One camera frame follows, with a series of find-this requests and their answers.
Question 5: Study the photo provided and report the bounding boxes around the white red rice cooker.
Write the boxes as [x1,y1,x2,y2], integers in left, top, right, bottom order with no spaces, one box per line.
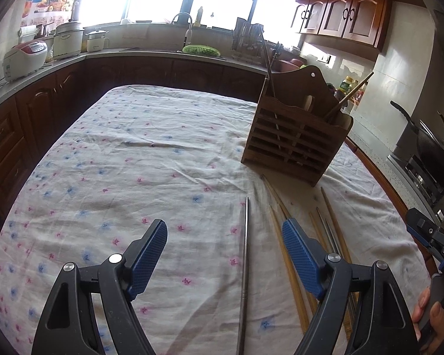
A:
[2,40,48,82]

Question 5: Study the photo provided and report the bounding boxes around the red plastic basin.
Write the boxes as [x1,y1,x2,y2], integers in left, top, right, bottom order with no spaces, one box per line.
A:
[277,59,305,72]

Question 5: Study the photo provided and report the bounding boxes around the long metal chopstick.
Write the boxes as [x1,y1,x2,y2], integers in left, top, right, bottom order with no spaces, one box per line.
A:
[236,197,249,355]

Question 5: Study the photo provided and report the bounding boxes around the gas stove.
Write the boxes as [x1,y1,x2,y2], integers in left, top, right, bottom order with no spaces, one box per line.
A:
[387,154,444,208]

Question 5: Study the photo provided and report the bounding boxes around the chrome sink faucet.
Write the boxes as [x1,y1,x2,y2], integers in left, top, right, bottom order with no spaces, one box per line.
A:
[170,11,193,47]

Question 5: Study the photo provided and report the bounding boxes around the lower wooden counter cabinets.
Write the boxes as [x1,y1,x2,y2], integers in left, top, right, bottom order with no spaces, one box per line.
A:
[0,55,265,227]

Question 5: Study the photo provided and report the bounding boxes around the wooden utensil holder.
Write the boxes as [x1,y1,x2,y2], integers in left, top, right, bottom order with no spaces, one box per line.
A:
[241,66,354,186]

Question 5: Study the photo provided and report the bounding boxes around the floral white tablecloth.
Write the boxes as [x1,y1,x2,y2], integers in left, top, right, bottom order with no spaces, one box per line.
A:
[0,86,429,354]

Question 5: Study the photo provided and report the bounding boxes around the green colander basket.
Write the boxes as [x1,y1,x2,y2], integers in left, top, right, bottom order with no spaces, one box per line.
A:
[182,44,221,57]

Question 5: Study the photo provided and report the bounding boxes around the small white electric pot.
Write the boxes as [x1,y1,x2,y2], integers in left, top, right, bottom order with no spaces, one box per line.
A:
[86,30,107,53]

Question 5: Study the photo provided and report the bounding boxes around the upper wooden wall cabinets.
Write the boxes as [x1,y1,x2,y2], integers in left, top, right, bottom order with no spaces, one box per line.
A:
[291,0,424,51]

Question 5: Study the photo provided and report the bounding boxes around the person's right hand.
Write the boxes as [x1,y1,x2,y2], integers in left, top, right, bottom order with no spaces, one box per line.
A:
[411,287,444,354]

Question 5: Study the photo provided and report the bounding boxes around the large white cooker pot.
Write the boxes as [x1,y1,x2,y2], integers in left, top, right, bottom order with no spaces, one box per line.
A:
[53,21,83,60]

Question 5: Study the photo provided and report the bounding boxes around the yellow oil bottle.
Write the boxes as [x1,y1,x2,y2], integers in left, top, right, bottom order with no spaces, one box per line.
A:
[338,76,354,95]

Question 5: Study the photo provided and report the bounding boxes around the bamboo chopsticks in holder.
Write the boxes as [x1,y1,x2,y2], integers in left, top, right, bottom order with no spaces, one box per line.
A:
[323,71,374,121]

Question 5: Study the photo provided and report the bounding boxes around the dish drying rack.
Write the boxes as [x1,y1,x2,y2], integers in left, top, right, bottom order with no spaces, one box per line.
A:
[232,17,282,65]

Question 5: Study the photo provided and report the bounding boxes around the black wok with lid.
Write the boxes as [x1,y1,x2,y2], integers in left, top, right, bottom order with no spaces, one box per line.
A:
[390,101,444,189]

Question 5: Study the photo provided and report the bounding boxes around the bamboo chopstick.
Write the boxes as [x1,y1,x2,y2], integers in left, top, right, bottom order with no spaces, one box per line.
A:
[321,188,352,264]
[270,208,310,334]
[261,175,318,316]
[309,212,352,339]

